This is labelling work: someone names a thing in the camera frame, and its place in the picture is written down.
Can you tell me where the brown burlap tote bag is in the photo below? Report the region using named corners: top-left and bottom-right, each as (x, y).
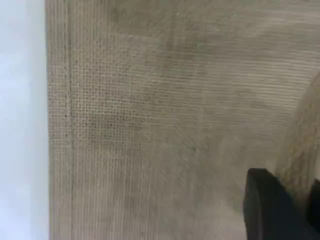
top-left (44, 0), bottom-right (320, 240)

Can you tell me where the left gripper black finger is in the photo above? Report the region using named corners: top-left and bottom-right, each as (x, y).
top-left (308, 181), bottom-right (320, 230)
top-left (243, 167), bottom-right (320, 240)

